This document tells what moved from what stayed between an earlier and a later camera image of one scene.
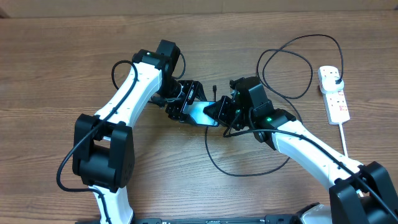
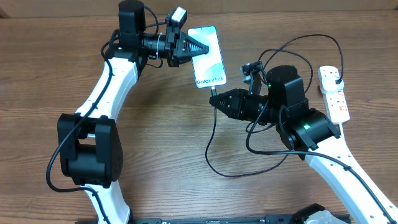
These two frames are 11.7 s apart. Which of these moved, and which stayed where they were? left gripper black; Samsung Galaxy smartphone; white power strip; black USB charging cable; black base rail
Moved: Samsung Galaxy smartphone; black USB charging cable; left gripper black
Stayed: white power strip; black base rail
